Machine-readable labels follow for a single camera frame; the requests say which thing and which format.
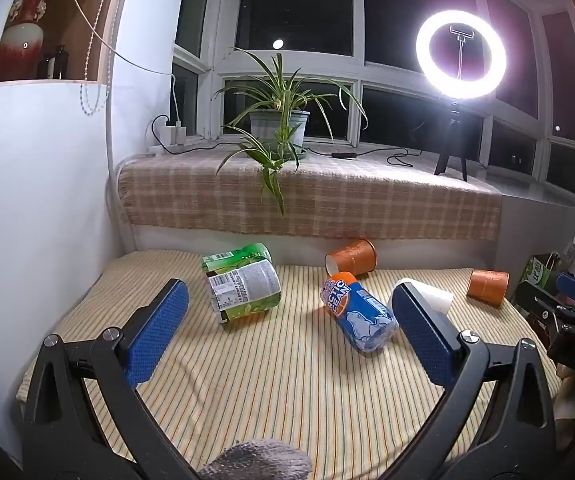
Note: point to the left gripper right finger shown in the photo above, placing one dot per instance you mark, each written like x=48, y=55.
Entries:
x=516, y=436

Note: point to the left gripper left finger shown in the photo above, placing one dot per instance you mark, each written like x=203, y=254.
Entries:
x=84, y=418

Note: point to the blue orange Arctic Ocean cup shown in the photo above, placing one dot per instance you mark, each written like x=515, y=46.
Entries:
x=367, y=323

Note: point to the orange paper cup far right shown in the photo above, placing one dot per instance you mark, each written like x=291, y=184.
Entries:
x=488, y=287

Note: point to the white plastic cup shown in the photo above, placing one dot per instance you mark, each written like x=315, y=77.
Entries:
x=439, y=299

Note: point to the grey gloved hand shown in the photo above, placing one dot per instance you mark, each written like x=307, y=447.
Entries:
x=259, y=459

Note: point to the green white box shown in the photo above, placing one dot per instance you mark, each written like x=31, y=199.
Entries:
x=539, y=269

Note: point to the striped bed mat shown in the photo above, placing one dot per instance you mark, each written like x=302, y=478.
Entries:
x=290, y=374

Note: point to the plaid sill cloth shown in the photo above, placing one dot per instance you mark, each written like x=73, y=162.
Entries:
x=323, y=197

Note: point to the white power adapter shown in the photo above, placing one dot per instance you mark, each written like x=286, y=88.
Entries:
x=171, y=135

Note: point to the spider plant in pot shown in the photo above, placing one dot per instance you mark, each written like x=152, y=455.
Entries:
x=277, y=117

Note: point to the dark small bottles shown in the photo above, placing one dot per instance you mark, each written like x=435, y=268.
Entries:
x=54, y=65

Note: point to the red white vase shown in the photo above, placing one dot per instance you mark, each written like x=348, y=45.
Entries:
x=22, y=39

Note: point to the orange paper cup near wall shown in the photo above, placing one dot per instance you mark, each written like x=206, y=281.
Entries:
x=357, y=258

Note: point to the ring light on tripod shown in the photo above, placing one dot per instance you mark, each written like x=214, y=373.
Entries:
x=440, y=48

